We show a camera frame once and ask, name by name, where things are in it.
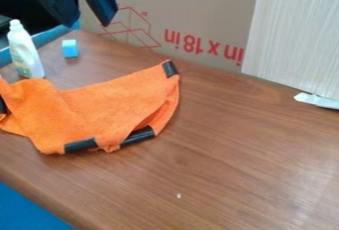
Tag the cardboard box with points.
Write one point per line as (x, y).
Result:
(194, 16)

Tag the blue block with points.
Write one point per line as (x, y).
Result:
(69, 48)

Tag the orange cloth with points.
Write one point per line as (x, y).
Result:
(95, 106)

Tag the white crumpled paper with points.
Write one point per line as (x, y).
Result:
(317, 100)

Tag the light wooden board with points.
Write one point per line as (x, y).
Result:
(295, 39)

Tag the white bottle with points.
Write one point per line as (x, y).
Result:
(24, 52)

